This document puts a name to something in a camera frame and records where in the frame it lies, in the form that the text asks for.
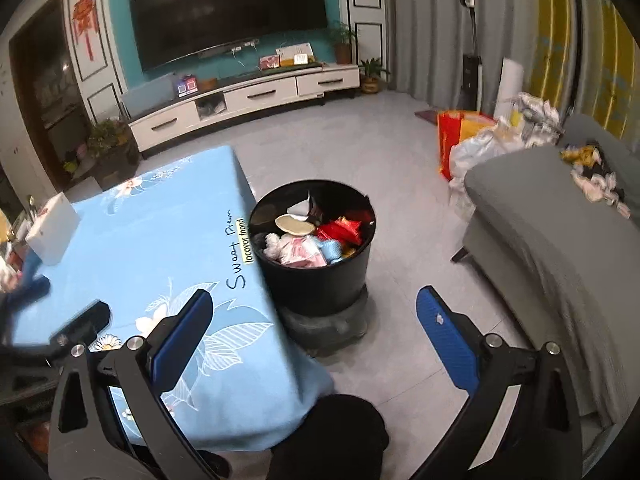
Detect pink packet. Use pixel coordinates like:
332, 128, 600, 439
279, 236, 329, 269

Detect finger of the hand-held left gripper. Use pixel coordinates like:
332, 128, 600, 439
49, 299, 112, 357
0, 249, 52, 307

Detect grey curtain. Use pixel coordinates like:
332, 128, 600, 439
384, 0, 547, 111

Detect red yellow shopping bag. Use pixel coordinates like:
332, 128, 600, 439
437, 109, 499, 182

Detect white plastic bags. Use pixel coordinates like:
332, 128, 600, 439
447, 92, 567, 222

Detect cluster of bottles and jars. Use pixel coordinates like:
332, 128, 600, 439
0, 207, 32, 293

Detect grey bin stand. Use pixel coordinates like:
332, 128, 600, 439
277, 289, 372, 359

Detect small potted plant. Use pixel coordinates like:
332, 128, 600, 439
358, 57, 392, 95

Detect yellow curtain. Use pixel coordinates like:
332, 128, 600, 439
529, 0, 640, 142

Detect black trash bin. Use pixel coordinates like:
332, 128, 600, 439
248, 178, 377, 317

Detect upright vacuum cleaner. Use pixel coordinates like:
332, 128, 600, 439
458, 0, 484, 112

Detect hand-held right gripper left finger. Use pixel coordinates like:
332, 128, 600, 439
47, 289, 214, 480

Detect person's dark trouser leg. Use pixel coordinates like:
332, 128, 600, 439
269, 393, 392, 480

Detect red wall knot decoration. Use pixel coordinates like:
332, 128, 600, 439
71, 0, 99, 62

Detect tall potted plant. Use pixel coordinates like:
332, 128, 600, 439
327, 19, 359, 65

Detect black television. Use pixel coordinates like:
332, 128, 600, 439
127, 0, 329, 74

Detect pile of wrappers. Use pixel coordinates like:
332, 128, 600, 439
559, 142, 632, 219

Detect dark crinkled plastic wrapper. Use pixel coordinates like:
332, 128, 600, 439
286, 189, 327, 222

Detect black stand with plants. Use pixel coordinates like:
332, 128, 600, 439
87, 117, 142, 192

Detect glass tank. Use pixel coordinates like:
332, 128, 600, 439
119, 73, 177, 119

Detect small display box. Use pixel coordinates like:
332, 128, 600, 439
173, 75, 200, 99

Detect white tv cabinet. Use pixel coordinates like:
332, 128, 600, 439
127, 62, 362, 157

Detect white box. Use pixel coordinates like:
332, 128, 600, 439
24, 191, 82, 266

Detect grey sofa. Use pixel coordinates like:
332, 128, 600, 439
452, 113, 640, 432

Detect white paper roll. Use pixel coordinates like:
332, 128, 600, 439
492, 57, 524, 122

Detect white paper cup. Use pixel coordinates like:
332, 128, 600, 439
274, 213, 317, 237

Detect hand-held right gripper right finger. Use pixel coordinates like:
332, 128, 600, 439
415, 285, 584, 480

